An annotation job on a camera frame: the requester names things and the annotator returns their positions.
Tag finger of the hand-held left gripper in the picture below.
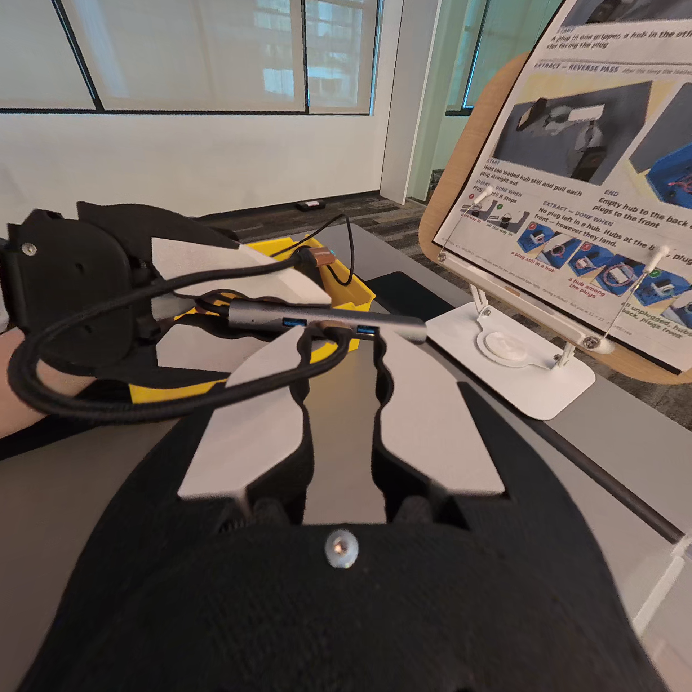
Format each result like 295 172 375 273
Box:
156 326 283 375
150 237 333 307

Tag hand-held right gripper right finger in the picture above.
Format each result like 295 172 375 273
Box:
372 330 507 524

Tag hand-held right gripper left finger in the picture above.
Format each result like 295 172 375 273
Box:
177 326 315 523

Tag slim grey usb hub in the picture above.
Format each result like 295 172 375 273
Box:
227 300 428 345

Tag black cable orange plugs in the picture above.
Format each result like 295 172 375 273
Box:
7 246 353 418

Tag thick black hub cable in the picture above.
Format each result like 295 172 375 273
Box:
287 213 356 288

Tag yellow plastic bin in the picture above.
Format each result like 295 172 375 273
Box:
130 235 376 406

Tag person's left forearm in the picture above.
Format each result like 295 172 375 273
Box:
0 330 96 440

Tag white document stand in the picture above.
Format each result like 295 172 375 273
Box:
424 254 618 422

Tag large white framed window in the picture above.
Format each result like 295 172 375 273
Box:
0 0 386 116

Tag printed instruction sheet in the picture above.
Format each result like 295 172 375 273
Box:
432 0 692 375

